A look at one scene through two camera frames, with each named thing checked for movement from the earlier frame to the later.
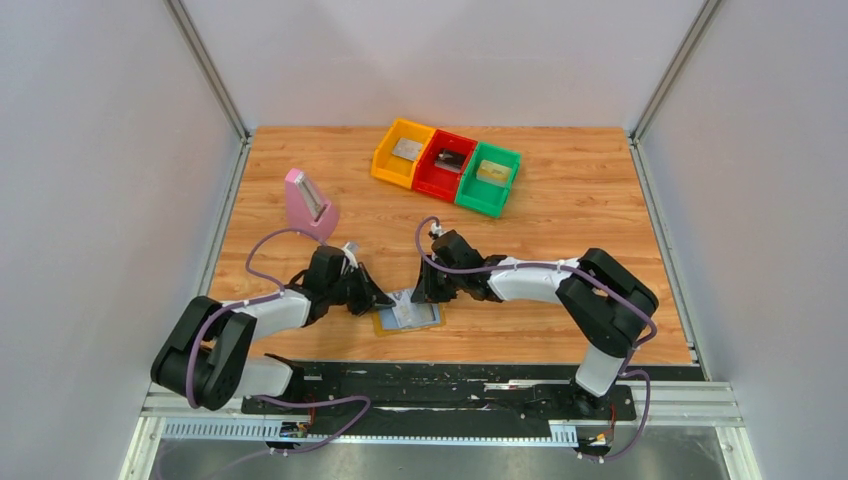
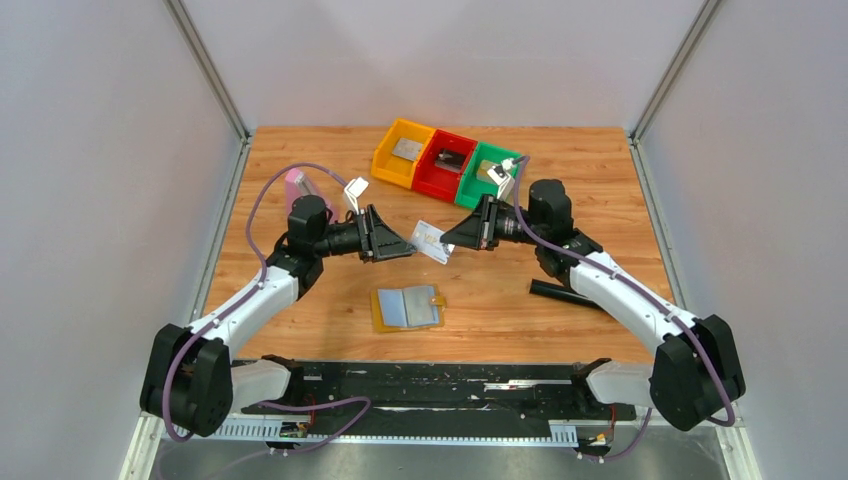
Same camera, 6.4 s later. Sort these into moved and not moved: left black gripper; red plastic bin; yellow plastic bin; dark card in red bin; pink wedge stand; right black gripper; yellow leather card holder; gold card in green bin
Moved: right black gripper; left black gripper
Not moved: dark card in red bin; red plastic bin; yellow leather card holder; gold card in green bin; yellow plastic bin; pink wedge stand
